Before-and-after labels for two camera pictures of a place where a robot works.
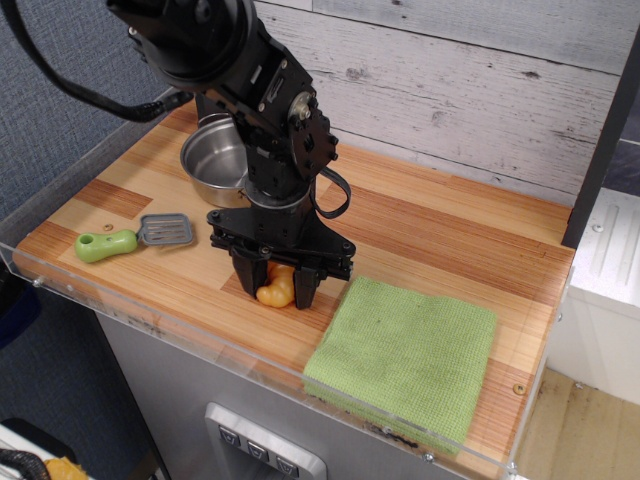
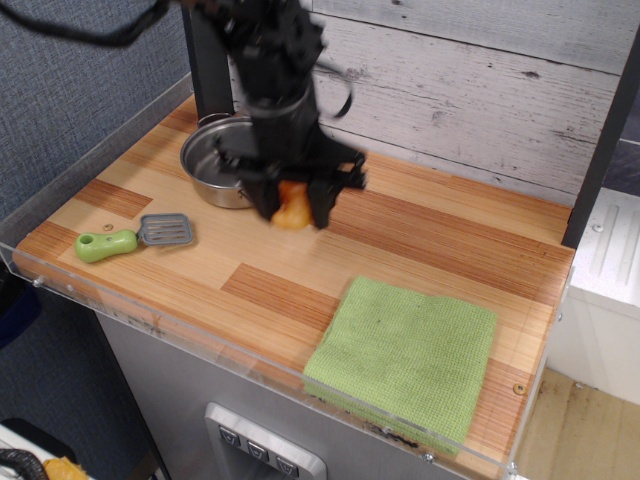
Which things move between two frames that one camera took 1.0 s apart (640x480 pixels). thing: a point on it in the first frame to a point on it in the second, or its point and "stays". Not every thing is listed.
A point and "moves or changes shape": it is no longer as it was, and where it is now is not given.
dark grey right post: x=614 y=126 stays
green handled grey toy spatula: x=154 y=230 stays
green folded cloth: x=409 y=363 stays
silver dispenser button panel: x=241 y=446 stays
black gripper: x=291 y=235 to x=291 y=144
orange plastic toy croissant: x=279 y=287 moves or changes shape
